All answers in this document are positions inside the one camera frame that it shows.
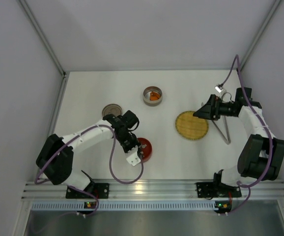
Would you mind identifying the orange fried chicken piece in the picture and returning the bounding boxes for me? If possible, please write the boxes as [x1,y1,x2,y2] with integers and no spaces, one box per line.
[149,91,161,101]

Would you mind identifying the right aluminium frame post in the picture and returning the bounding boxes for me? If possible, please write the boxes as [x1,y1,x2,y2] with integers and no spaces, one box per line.
[240,0,283,71]

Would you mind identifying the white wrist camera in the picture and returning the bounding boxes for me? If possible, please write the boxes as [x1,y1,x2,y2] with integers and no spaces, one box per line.
[126,149,141,167]
[215,84,227,97]

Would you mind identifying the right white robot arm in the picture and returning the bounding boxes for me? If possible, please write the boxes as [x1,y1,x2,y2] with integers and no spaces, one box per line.
[193,88,284,185]

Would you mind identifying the aluminium mounting rail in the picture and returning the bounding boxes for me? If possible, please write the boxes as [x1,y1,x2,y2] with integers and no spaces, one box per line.
[21,179,284,201]

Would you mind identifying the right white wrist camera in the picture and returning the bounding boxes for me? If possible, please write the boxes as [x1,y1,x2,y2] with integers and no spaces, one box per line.
[215,84,227,97]

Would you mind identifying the left aluminium frame post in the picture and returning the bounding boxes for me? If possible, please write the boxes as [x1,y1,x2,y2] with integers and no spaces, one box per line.
[17,0,66,78]

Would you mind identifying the red round lid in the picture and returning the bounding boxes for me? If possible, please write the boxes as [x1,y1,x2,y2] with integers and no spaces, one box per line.
[138,138,153,163]

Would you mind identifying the round bamboo tray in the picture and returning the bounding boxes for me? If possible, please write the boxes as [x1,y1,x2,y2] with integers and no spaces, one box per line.
[174,111,209,141]

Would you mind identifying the taupe round lid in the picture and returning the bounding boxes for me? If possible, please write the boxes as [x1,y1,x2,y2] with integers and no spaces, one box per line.
[102,103,123,118]

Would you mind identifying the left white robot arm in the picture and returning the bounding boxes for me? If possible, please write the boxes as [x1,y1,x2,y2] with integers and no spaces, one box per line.
[34,110,143,193]

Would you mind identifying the steel food tongs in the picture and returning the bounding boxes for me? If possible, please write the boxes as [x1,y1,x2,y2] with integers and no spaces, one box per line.
[200,102,231,145]

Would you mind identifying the steel bowl taupe base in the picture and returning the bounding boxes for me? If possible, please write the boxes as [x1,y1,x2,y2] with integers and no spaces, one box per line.
[142,86,163,107]

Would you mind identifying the aluminium frame post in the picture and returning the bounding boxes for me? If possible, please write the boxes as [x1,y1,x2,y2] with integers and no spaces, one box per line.
[240,0,283,71]
[17,0,66,78]

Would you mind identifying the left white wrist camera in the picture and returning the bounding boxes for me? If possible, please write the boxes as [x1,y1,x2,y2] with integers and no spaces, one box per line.
[126,149,141,167]

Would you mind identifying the slotted cable duct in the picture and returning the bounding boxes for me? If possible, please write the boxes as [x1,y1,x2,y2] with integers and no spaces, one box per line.
[31,201,233,211]

